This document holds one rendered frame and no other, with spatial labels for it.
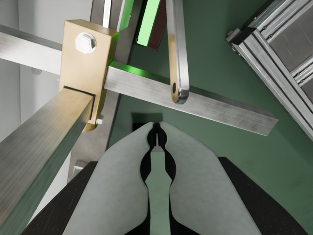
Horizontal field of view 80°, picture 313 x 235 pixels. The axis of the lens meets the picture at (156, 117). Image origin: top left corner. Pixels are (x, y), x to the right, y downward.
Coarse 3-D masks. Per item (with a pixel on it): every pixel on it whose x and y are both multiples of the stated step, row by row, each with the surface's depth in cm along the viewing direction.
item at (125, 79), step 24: (0, 48) 21; (24, 48) 21; (48, 48) 21; (120, 72) 23; (144, 72) 25; (144, 96) 24; (168, 96) 24; (192, 96) 24; (216, 96) 26; (216, 120) 26; (240, 120) 26; (264, 120) 26
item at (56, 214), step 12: (84, 168) 8; (72, 180) 8; (84, 180) 8; (60, 192) 7; (72, 192) 7; (48, 204) 7; (60, 204) 7; (72, 204) 7; (36, 216) 6; (48, 216) 6; (60, 216) 6; (36, 228) 6; (48, 228) 6; (60, 228) 6
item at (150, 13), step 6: (150, 0) 30; (156, 0) 30; (150, 6) 31; (156, 6) 31; (150, 12) 31; (144, 18) 32; (150, 18) 32; (144, 24) 32; (150, 24) 32; (144, 30) 33; (150, 30) 33; (138, 36) 33; (144, 36) 33; (138, 42) 33; (144, 42) 33
